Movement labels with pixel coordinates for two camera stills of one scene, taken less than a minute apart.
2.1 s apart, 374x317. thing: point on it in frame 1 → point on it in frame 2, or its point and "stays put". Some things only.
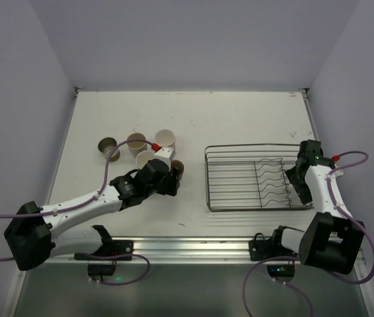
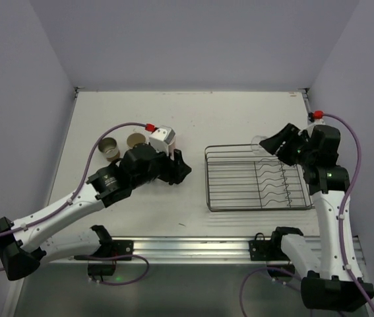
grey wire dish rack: x=251 y=177 stays put
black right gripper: x=297 y=181 → x=289 y=142
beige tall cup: x=136 y=147 stays put
